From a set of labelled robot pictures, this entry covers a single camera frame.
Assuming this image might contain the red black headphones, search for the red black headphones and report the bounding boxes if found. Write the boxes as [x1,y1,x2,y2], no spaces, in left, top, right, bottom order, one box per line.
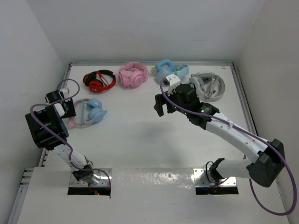
[83,70,116,93]

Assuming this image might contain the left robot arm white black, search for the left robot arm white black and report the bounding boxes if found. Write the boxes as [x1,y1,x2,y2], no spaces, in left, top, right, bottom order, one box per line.
[25,88,94,183]

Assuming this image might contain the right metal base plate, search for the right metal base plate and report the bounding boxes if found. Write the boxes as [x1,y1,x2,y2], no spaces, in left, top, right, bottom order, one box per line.
[193,168,237,188]

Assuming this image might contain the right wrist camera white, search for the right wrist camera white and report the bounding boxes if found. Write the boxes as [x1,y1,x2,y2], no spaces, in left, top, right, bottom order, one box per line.
[163,74,181,96]

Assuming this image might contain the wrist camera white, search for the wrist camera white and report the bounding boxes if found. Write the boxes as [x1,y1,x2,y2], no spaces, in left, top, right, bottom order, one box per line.
[163,74,181,96]
[59,88,70,97]

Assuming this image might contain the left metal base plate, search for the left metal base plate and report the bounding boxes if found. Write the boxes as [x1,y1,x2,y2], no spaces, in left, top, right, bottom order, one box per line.
[69,168,112,188]

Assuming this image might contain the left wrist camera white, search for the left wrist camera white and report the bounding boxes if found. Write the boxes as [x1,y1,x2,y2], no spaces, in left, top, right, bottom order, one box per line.
[59,88,70,97]

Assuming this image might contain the blue pink cat-ear headphones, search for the blue pink cat-ear headphones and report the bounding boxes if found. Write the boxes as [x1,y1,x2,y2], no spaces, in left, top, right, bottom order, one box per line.
[67,98,107,129]

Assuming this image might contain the light blue headphones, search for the light blue headphones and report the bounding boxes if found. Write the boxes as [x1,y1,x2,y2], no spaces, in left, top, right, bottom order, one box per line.
[151,59,189,84]

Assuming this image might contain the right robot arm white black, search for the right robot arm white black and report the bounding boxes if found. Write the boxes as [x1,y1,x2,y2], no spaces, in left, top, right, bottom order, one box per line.
[154,84,285,188]

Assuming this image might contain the pink gaming headphones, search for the pink gaming headphones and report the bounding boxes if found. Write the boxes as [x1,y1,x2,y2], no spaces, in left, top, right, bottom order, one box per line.
[114,62,149,88]

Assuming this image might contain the metal base plate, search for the metal base plate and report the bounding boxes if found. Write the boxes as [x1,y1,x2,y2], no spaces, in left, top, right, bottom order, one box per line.
[69,168,112,188]
[193,168,237,188]

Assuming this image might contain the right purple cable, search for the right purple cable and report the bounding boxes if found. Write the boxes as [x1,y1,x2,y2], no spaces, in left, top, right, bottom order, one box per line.
[159,78,294,216]

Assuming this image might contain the grey white headphones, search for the grey white headphones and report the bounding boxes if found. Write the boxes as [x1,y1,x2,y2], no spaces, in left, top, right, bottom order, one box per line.
[189,72,226,102]

